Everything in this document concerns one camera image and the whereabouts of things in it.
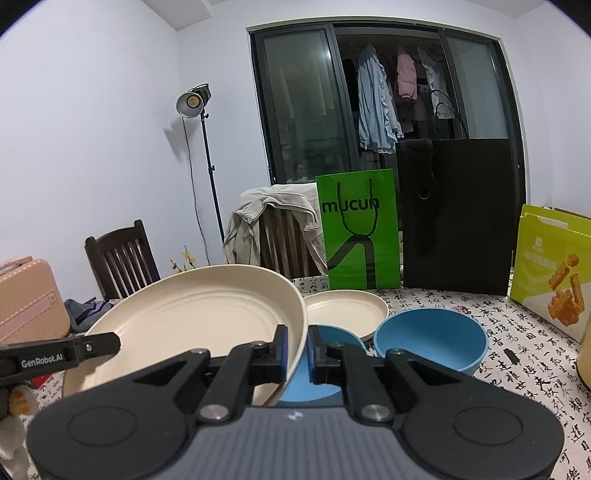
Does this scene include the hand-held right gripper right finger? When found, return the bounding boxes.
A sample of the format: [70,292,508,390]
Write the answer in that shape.
[308,325,465,425]

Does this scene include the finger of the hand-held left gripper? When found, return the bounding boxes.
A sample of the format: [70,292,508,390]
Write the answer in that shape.
[71,331,122,365]

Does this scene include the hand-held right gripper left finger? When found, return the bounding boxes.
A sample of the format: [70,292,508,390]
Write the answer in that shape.
[130,324,291,425]

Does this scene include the blue bowl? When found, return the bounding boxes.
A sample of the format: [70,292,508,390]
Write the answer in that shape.
[276,324,370,408]
[373,308,490,377]

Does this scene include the cream plate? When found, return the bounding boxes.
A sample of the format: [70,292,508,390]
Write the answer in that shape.
[62,264,308,408]
[302,290,389,343]

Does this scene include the grey cloth pouch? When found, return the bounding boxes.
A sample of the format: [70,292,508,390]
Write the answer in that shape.
[64,298,115,334]

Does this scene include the pink suitcase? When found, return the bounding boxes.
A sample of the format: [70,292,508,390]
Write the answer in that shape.
[0,257,72,344]

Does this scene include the dark wooden chair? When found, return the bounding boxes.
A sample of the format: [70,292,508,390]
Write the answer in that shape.
[84,219,162,301]

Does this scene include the brown slatted wooden chair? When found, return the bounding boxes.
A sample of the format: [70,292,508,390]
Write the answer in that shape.
[257,205,320,280]

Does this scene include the yellow blossom branch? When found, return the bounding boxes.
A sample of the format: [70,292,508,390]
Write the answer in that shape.
[170,247,199,278]

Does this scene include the green paper bag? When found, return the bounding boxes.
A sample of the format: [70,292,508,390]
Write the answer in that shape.
[315,168,402,291]

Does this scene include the beige jacket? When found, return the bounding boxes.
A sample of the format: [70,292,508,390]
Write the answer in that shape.
[222,183,329,278]

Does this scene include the black paper bag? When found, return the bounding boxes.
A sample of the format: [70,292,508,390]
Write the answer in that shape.
[396,90,517,296]

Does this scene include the yellow green snack box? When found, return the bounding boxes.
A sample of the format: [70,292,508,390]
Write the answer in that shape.
[509,204,591,343]

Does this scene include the studio light on stand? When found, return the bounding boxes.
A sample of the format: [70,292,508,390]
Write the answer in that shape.
[177,83,227,243]

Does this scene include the light blue hanging shirt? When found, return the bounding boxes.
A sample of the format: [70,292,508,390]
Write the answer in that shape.
[356,44,402,153]

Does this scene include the black framed sliding glass door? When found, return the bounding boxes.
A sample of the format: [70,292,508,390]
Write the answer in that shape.
[247,24,531,278]

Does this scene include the yellow thermos jug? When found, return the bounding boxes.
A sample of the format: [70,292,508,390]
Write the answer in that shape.
[577,339,591,393]

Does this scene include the pink hanging jacket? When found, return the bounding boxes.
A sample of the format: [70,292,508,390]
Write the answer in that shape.
[396,52,419,101]

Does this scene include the white hanging shirt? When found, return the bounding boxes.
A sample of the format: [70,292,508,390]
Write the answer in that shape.
[417,45,452,97]

